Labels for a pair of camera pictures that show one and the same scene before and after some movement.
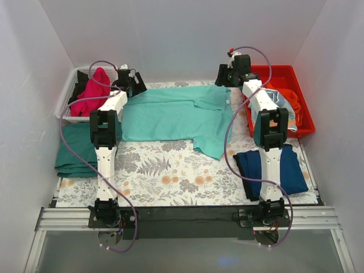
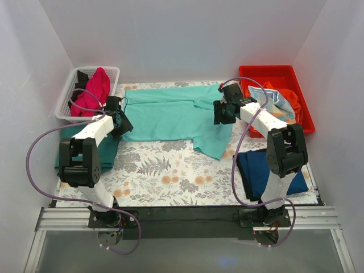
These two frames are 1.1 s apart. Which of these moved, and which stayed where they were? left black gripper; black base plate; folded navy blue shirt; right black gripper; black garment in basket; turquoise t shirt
Moved: right black gripper; left black gripper
Stayed: black garment in basket; folded navy blue shirt; turquoise t shirt; black base plate
